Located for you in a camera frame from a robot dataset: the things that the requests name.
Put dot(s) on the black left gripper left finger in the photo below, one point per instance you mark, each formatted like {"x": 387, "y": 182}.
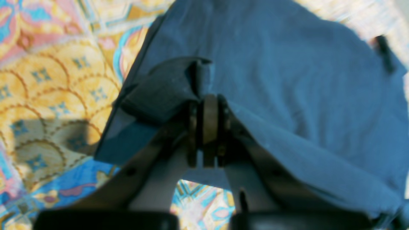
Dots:
{"x": 139, "y": 196}

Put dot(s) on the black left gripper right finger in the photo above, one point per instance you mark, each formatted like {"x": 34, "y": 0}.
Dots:
{"x": 266, "y": 195}

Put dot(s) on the dark blue t-shirt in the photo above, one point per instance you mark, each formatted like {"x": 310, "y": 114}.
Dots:
{"x": 329, "y": 107}

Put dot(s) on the patterned tablecloth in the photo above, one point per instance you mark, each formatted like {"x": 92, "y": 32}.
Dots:
{"x": 62, "y": 64}

